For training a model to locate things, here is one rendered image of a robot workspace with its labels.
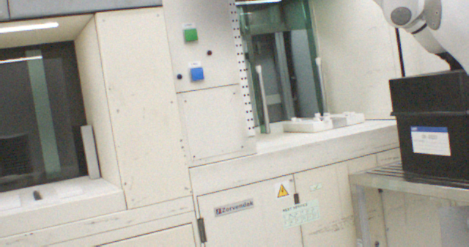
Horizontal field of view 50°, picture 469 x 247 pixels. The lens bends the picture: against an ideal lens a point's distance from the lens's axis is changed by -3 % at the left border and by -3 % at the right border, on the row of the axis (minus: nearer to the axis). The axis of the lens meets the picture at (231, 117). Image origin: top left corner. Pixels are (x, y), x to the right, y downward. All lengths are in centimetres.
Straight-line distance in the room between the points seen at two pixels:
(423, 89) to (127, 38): 74
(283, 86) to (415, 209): 95
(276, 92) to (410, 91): 115
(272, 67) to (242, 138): 110
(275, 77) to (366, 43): 72
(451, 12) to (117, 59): 77
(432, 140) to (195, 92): 61
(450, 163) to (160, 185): 70
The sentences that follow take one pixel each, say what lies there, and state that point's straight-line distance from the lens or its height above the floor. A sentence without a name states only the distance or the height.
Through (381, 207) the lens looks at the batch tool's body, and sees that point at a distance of 163.
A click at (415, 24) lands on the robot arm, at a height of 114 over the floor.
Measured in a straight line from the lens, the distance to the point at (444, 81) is 127.
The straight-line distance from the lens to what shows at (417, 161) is 141.
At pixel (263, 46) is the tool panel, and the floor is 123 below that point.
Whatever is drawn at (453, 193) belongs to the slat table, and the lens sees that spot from 123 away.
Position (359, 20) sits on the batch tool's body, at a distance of 186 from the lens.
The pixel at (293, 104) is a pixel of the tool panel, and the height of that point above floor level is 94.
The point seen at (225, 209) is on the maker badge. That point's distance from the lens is 136.
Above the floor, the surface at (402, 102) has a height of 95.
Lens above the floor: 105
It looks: 3 degrees down
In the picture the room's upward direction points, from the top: 9 degrees counter-clockwise
